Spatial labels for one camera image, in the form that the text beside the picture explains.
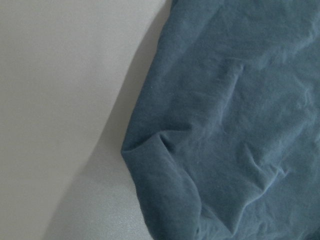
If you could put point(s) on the black printed t-shirt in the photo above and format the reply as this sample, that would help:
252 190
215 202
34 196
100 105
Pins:
224 139

